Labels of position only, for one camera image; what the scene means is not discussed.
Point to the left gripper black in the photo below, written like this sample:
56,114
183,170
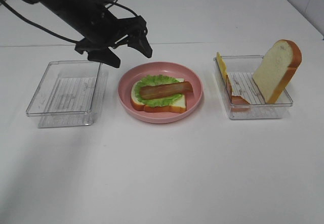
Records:
102,29

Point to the green lettuce leaf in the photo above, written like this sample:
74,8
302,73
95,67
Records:
153,80

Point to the bacon strip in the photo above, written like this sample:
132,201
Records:
239,104
165,90

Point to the bread slice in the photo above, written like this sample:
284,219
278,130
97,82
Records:
277,68
179,106

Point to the yellow cheese slice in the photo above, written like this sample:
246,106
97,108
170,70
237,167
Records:
222,66

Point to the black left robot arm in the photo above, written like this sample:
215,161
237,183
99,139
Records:
64,9

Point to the left clear plastic tray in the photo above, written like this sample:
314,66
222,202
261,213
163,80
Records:
70,93

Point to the clear plastic tray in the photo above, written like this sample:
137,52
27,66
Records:
240,70
70,93

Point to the pink round plate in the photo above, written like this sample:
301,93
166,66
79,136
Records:
156,68

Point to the right clear plastic tray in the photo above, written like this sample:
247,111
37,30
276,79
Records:
240,70

